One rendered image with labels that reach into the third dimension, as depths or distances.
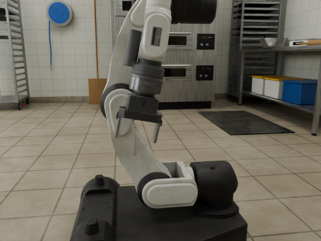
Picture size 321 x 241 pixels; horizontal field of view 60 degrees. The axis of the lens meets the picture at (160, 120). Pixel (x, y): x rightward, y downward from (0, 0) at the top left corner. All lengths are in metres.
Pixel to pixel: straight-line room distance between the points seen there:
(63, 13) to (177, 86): 2.19
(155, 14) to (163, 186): 0.59
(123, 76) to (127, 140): 0.22
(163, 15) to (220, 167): 0.64
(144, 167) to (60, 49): 4.22
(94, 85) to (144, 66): 4.07
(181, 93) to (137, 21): 3.25
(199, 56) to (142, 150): 3.24
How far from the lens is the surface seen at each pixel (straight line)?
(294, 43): 3.72
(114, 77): 0.96
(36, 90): 5.24
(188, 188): 1.04
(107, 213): 1.12
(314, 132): 3.17
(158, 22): 0.72
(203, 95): 4.21
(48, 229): 1.46
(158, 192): 1.03
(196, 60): 4.14
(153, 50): 0.72
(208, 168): 1.11
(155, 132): 0.78
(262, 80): 4.26
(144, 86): 0.73
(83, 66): 5.05
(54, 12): 5.01
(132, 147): 0.99
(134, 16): 0.93
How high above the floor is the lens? 0.77
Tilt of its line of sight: 13 degrees down
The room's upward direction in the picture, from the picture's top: straight up
